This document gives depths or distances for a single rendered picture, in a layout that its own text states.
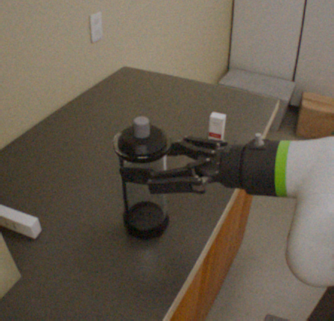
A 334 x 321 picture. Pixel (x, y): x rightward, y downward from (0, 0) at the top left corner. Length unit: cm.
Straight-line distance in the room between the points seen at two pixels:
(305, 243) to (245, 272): 146
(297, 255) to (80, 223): 52
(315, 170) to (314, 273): 15
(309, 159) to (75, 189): 60
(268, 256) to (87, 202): 132
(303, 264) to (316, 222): 6
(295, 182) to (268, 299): 135
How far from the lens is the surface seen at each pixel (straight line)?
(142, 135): 64
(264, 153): 55
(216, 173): 58
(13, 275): 75
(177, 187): 58
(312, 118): 295
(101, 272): 74
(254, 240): 206
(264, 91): 292
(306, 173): 53
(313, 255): 46
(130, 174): 65
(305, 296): 191
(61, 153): 106
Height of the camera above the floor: 154
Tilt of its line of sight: 36 degrees down
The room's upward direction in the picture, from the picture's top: straight up
